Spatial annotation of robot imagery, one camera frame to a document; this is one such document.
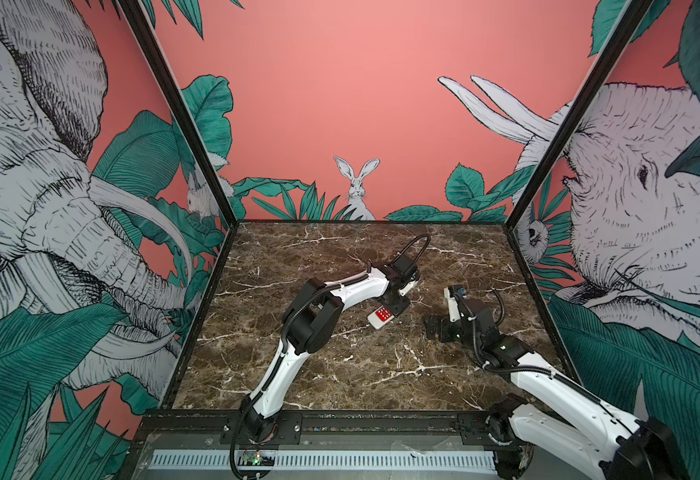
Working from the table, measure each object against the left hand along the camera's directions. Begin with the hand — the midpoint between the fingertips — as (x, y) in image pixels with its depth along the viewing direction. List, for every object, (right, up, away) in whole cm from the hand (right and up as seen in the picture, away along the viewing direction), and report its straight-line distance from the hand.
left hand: (399, 301), depth 95 cm
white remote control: (-6, -5, -3) cm, 8 cm away
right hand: (+8, -1, -12) cm, 15 cm away
